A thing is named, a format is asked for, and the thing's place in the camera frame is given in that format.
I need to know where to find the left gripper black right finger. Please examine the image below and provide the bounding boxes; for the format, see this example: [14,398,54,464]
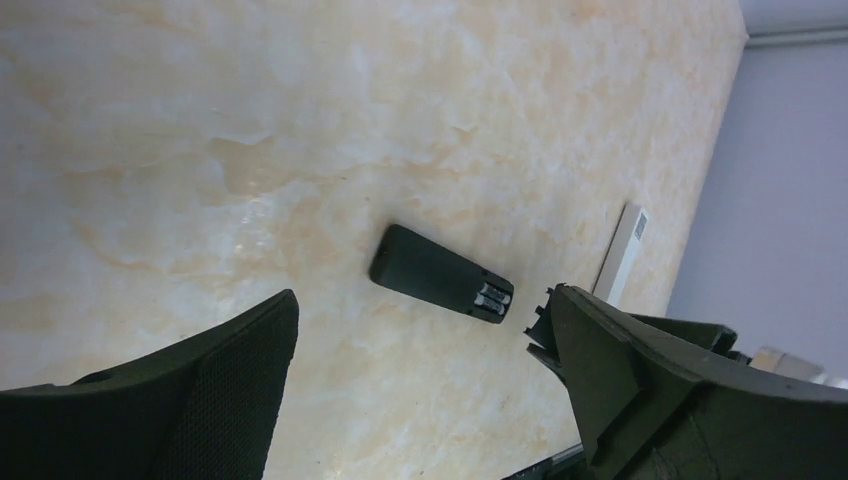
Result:
[549,284,847,479]

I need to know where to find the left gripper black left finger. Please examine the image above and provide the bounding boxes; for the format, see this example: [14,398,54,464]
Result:
[1,290,299,479]

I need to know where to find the white air conditioner remote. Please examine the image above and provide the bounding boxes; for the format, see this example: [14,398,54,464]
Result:
[592,203,649,307]

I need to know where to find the black TV remote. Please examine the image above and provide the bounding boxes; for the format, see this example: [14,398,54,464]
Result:
[368,224,514,324]

